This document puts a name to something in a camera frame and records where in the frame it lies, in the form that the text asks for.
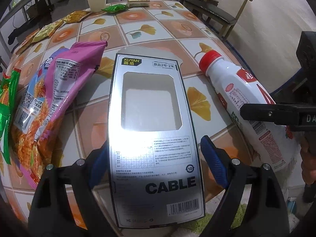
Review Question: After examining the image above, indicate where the dark cloth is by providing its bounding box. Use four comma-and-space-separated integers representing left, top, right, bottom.
7, 26, 34, 45

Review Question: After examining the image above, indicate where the small green packet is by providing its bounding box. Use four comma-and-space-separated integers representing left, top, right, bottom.
101, 3, 129, 13

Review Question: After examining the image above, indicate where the silver cable box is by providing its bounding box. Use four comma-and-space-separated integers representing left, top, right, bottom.
108, 46, 206, 229

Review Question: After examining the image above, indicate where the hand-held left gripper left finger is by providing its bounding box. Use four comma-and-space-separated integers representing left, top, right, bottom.
28, 146, 109, 237

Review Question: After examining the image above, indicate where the green snack bag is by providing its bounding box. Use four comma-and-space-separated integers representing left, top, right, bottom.
0, 70, 21, 165

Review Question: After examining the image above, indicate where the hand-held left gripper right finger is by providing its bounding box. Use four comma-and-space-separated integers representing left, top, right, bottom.
200, 135, 290, 237

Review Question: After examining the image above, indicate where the person's right hand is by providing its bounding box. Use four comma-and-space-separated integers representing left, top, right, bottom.
301, 143, 316, 186

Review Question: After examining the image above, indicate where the shaggy rug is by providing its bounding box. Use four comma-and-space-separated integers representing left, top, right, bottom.
191, 197, 248, 237

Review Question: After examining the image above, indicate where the gold box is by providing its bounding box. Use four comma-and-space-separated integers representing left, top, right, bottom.
127, 0, 150, 8

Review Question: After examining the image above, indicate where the white bottle with red cap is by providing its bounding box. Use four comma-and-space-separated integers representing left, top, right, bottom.
198, 50, 297, 172

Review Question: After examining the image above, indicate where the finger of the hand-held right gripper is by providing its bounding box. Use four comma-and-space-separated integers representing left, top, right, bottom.
240, 103, 301, 126

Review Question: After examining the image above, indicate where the yellow-green snack packet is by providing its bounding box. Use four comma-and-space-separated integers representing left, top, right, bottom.
32, 20, 65, 43

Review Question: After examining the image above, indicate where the orange snack packet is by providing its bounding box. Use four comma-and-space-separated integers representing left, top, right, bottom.
17, 29, 40, 55
63, 10, 91, 24

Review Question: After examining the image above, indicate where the wooden chair with dark seat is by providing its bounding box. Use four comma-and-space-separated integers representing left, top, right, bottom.
181, 0, 254, 41

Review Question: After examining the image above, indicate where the purple snack bag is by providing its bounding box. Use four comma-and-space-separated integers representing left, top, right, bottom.
12, 41, 108, 191

